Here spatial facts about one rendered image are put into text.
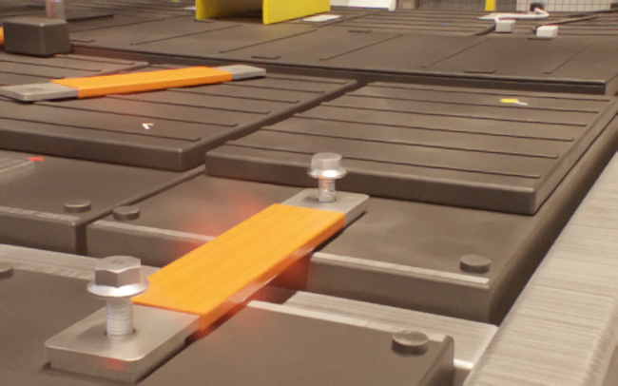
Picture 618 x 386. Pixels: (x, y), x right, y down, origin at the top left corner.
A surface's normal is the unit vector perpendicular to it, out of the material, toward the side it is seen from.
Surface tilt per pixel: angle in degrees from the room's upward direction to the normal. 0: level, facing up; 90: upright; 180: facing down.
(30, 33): 90
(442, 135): 0
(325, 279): 90
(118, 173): 0
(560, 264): 0
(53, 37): 90
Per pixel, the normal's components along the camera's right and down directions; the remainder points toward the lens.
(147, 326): 0.01, -0.96
